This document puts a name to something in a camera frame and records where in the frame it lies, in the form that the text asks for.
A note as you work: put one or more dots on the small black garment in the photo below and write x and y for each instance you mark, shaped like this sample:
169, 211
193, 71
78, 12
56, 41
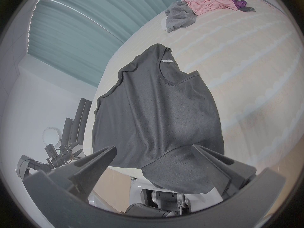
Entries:
247, 9

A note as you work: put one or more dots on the black T-shirt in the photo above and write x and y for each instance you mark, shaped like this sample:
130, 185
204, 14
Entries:
154, 117

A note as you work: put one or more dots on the grey garment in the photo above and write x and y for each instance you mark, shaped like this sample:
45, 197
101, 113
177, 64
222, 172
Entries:
180, 18

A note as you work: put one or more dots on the black chest of drawers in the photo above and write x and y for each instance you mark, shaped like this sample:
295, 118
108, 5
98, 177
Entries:
83, 113

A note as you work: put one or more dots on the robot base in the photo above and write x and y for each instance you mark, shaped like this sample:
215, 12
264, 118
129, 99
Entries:
111, 193

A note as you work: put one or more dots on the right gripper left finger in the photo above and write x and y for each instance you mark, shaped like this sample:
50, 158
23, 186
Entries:
95, 170

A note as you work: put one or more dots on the pink garment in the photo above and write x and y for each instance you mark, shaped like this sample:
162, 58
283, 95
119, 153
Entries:
204, 5

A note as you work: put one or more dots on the blue-green curtain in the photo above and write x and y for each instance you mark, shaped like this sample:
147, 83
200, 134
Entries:
114, 11
71, 46

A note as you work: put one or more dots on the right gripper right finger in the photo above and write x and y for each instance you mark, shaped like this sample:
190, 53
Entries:
223, 174

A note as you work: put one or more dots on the round white mirror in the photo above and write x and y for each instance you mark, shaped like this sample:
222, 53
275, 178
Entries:
50, 136

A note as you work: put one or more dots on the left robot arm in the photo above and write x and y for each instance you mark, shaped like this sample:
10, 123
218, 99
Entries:
22, 165

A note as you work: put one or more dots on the bed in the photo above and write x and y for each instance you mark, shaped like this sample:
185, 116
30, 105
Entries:
249, 79

